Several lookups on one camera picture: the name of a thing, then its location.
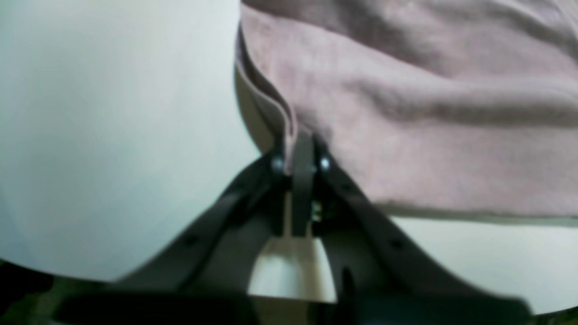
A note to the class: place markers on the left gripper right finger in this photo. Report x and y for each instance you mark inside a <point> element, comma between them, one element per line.
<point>380,275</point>

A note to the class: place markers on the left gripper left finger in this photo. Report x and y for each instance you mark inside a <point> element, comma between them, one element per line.
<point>202,276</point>

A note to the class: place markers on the mauve pink t-shirt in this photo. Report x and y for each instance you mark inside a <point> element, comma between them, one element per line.
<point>434,107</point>

